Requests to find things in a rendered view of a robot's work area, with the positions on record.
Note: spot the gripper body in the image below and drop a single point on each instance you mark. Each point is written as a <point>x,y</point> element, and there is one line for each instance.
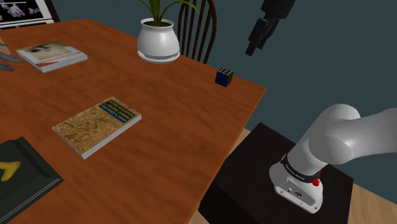
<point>276,8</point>

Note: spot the plant in white pot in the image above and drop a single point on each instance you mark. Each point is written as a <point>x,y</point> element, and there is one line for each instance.
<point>158,40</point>

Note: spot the pale cover book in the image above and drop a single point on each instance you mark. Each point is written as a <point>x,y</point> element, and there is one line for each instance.
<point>49,54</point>

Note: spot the framed flower picture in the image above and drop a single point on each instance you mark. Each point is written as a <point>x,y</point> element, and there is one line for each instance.
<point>21,11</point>

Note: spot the dark wooden chair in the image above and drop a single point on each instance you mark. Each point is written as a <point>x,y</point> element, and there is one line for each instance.
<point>211,34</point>

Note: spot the grey utensil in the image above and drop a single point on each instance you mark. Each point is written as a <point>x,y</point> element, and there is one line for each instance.
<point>5,66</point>
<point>9,58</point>

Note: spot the dark green book, yellow figure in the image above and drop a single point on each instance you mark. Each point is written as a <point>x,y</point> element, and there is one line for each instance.
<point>24,180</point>

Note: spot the black robot stand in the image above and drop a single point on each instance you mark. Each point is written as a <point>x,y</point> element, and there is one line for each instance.
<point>248,180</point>

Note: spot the blue and black puzzle cube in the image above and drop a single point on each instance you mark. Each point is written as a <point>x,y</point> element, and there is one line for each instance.
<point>224,77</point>

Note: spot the brown wooden table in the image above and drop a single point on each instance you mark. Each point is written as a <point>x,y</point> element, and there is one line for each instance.
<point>173,118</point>

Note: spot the brown mottled cover book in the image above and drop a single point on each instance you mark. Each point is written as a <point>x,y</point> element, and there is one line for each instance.
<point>93,127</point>

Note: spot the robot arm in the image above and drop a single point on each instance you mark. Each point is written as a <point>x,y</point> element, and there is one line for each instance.
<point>335,136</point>

